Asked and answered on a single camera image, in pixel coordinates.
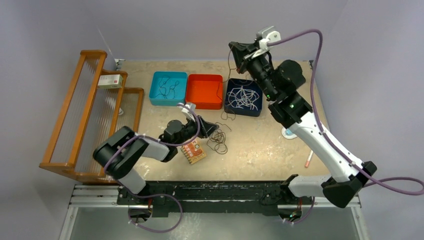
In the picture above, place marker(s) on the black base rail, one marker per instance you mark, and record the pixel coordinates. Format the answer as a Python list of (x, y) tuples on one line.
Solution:
[(266, 194)]

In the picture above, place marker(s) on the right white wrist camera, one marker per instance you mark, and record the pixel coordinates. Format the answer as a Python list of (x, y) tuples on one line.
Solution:
[(265, 36)]

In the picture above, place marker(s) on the wooden rack shelf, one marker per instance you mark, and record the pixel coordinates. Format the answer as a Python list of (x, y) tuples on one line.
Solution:
[(88, 116)]

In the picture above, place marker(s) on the pink white pen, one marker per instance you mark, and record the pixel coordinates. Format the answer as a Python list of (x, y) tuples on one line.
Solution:
[(310, 155)]

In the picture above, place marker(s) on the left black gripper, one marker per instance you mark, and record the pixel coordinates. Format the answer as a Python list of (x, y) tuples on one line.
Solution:
[(206, 128)]

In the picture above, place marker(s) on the aluminium frame rail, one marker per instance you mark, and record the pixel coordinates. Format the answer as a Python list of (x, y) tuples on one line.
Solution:
[(108, 196)]

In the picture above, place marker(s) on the dark blue plastic bin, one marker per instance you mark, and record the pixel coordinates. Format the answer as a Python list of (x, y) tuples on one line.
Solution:
[(243, 97)]

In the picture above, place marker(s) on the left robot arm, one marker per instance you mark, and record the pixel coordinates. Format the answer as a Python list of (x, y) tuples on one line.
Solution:
[(120, 152)]

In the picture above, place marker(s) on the teal plastic bin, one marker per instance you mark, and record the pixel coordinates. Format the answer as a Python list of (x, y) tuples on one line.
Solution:
[(168, 88)]

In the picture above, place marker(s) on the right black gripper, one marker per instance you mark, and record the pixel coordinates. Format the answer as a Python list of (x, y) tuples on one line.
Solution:
[(239, 51)]

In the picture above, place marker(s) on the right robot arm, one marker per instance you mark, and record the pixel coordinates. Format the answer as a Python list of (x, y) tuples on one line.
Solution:
[(293, 112)]

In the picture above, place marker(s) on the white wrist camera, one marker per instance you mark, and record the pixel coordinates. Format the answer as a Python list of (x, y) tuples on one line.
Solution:
[(265, 36), (187, 110)]

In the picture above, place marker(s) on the white red small box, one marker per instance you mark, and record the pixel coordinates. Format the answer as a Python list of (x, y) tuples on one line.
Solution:
[(113, 81)]

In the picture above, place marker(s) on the orange plastic bin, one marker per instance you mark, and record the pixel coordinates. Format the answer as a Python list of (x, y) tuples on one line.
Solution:
[(205, 91)]

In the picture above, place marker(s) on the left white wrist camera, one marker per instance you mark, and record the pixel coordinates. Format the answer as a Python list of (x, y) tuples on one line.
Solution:
[(187, 110)]

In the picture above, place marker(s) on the blue packaged tool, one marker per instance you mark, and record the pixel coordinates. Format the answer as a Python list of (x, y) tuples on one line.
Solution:
[(287, 134)]

